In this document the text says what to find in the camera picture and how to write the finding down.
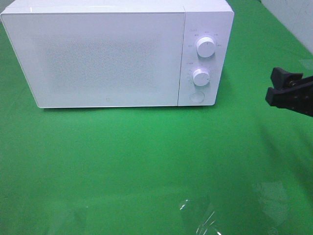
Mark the green table cloth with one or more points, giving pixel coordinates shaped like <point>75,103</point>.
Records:
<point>124,171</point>

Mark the white microwave knob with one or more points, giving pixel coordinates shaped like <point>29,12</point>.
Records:
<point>201,77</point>
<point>206,46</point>

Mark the clear tape patch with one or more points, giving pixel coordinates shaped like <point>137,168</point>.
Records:
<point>274,200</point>
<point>199,216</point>

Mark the round white door release button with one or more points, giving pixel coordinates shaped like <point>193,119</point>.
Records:
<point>197,97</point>

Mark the white microwave oven body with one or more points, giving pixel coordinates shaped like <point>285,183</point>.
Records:
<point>201,18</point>

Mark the white microwave door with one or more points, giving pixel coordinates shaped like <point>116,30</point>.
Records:
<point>99,60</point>

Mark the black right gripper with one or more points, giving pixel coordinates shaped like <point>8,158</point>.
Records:
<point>301,99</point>

